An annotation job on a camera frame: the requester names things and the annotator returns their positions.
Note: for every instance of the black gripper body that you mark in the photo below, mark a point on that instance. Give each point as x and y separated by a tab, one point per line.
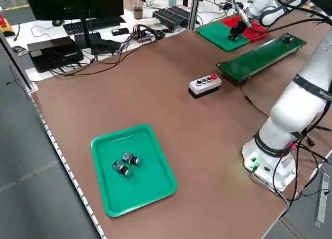
242	24

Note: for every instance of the black-capped push-button part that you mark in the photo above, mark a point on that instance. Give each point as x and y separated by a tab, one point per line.
231	38

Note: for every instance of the grey push-button control box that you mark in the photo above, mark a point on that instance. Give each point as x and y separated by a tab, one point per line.
205	86

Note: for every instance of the green conveyor belt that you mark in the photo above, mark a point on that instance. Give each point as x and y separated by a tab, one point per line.
262	57

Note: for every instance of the cardboard box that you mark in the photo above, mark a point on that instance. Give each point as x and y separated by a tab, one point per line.
129	0

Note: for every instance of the spare push-button part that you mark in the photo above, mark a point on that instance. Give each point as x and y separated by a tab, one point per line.
122	169
132	159

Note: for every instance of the black desktop box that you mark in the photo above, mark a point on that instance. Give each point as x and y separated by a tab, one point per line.
54	53

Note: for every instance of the green plastic tray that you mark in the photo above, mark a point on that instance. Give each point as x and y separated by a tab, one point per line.
135	182
220	34

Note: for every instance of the red plastic tray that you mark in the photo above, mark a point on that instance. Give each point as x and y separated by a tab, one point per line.
255	33

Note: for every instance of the aluminium profile beam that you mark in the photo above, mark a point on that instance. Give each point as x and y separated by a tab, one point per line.
194	9

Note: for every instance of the black finned power supply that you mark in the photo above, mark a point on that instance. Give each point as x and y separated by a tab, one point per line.
166	12
179	20

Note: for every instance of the brown paper coffee cup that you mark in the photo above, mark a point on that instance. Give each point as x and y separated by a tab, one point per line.
138	12

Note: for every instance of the black smartphone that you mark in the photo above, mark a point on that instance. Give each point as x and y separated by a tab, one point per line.
120	31

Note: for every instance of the black keyboard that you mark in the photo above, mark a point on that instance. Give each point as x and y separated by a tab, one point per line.
93	24

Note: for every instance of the black power brick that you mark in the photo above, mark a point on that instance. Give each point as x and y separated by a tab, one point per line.
88	39

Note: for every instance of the black computer monitor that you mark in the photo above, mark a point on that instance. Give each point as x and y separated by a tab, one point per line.
72	3

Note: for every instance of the black computer mouse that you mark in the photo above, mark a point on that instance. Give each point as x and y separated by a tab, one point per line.
57	22

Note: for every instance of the grey perforated metal bar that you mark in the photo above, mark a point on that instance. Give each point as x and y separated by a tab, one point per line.
321	200

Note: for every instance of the yellow emergency stop pendant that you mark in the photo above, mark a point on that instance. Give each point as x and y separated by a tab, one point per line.
5	26

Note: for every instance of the aluminium frame post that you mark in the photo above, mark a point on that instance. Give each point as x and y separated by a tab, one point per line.
18	65

